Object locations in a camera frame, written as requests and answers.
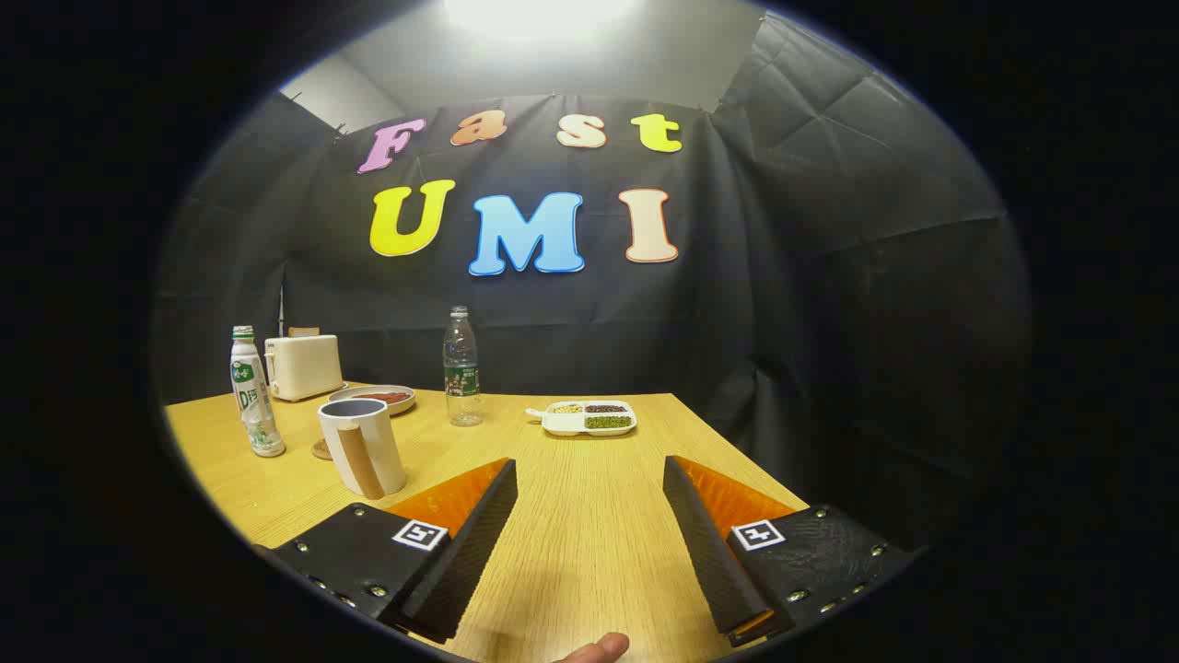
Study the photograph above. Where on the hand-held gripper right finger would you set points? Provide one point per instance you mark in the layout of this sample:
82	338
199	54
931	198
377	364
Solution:
709	552

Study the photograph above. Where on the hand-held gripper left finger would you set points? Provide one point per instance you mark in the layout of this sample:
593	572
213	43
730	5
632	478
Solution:
470	552

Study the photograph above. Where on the round cork coaster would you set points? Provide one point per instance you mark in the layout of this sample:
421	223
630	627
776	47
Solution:
320	450

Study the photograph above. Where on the white juice bottle green label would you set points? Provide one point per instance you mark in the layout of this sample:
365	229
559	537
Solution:
253	405

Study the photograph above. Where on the clear plastic water bottle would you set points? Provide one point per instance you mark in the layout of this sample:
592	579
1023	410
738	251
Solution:
462	378

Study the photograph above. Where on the wooden table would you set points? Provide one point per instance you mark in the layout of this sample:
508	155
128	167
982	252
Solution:
589	516

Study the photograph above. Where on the white divided tray with beans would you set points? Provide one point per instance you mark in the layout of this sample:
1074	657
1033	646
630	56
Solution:
564	422

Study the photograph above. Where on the red meat slice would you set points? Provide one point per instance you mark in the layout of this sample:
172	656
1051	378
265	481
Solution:
385	397

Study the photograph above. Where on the round ceramic plate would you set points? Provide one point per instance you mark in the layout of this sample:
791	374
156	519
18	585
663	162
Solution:
359	406

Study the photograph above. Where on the white toaster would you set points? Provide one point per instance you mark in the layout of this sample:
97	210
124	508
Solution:
304	366

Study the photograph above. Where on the bread slice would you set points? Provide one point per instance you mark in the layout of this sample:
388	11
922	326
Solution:
303	331

